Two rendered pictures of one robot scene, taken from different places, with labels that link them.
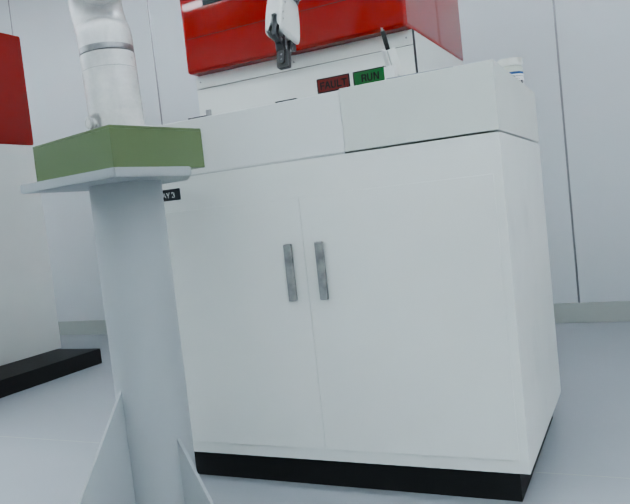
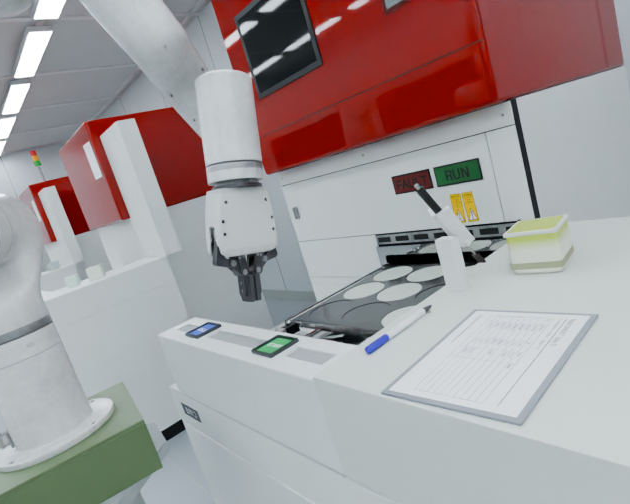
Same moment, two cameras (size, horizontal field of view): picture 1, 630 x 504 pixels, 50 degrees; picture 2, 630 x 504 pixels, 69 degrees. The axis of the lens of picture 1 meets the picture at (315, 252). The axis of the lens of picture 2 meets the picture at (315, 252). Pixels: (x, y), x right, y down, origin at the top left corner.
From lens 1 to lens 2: 130 cm
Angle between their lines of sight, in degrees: 27
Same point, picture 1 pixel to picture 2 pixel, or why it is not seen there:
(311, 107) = (285, 387)
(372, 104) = (366, 427)
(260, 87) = (335, 185)
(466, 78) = (560, 478)
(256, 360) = not seen: outside the picture
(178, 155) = (106, 482)
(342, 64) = (418, 157)
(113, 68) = not seen: outside the picture
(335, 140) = (326, 451)
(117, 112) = (21, 431)
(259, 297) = not seen: outside the picture
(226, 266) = not seen: outside the picture
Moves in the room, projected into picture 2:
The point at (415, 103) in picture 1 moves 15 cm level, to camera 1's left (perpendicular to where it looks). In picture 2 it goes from (443, 466) to (308, 463)
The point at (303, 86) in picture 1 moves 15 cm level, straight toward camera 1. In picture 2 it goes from (378, 184) to (361, 195)
